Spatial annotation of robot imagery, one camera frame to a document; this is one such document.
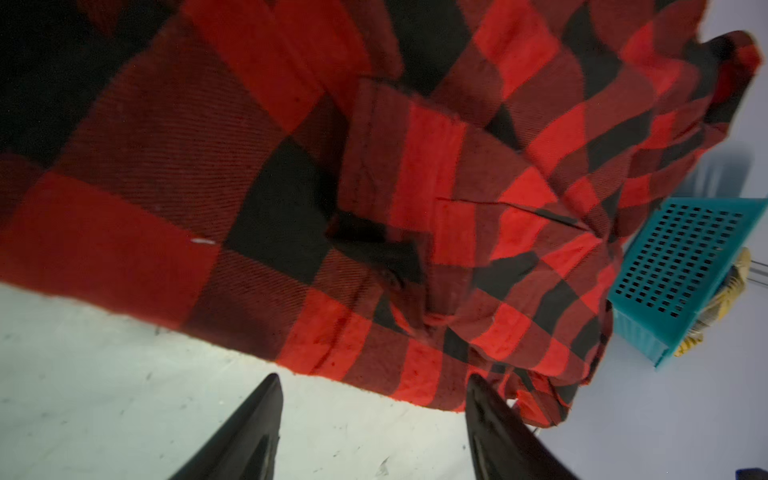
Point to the yellow plaid shirt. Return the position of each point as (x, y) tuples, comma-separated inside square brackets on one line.
[(730, 289)]

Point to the teal plastic basket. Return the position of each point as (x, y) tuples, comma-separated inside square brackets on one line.
[(673, 268)]

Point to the red black plaid shirt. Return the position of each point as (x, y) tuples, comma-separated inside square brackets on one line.
[(396, 195)]

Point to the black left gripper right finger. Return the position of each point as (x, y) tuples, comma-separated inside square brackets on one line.
[(502, 446)]

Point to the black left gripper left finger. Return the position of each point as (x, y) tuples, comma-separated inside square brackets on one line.
[(245, 446)]

